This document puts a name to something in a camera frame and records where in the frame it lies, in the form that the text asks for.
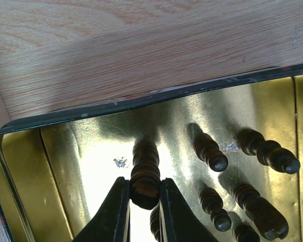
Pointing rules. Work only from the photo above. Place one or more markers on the gold green metal tin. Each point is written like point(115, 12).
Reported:
point(214, 161)

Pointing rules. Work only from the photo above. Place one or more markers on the dark wooden chess queen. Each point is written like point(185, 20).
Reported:
point(145, 175)

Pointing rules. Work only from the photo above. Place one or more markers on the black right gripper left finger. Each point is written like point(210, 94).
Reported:
point(112, 220)

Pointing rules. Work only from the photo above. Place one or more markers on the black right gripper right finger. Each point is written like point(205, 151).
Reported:
point(177, 221)

